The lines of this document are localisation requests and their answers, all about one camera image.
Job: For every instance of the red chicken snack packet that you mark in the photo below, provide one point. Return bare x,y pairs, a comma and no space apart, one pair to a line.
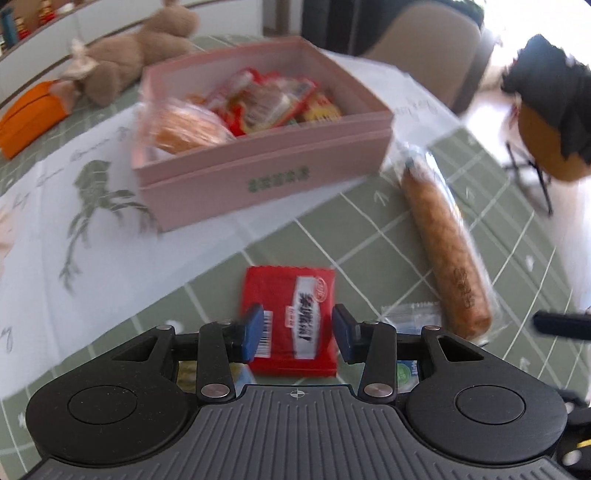
250,102

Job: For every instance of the white printed table runner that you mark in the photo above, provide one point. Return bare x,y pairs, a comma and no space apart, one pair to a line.
83,275

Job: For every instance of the beige chair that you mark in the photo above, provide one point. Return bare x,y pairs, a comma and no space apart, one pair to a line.
442,49

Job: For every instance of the black orange round chair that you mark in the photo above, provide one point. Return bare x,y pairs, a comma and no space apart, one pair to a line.
553,116

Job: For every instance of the long sausage bread packet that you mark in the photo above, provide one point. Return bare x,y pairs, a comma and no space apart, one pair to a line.
467,304

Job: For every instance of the red yellow snack packet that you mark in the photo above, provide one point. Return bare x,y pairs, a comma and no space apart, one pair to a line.
318,107

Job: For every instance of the yellow small bread packet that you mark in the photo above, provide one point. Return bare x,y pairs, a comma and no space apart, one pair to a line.
171,127

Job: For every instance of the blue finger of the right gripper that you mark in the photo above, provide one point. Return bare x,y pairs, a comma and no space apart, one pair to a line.
576,326

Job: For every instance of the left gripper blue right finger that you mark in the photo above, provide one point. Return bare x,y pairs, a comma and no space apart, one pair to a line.
347,333

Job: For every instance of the pink cardboard box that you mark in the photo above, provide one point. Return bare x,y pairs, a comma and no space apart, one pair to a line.
258,133

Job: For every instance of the brown plush toy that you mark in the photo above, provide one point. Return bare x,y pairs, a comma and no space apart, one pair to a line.
102,70

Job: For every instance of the flat red snack packet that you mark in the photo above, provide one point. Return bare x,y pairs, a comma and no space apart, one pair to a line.
297,338

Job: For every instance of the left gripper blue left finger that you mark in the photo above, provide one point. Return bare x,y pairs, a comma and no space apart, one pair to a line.
250,329

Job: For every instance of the orange tissue pouch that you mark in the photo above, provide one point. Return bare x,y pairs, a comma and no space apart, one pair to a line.
38,110

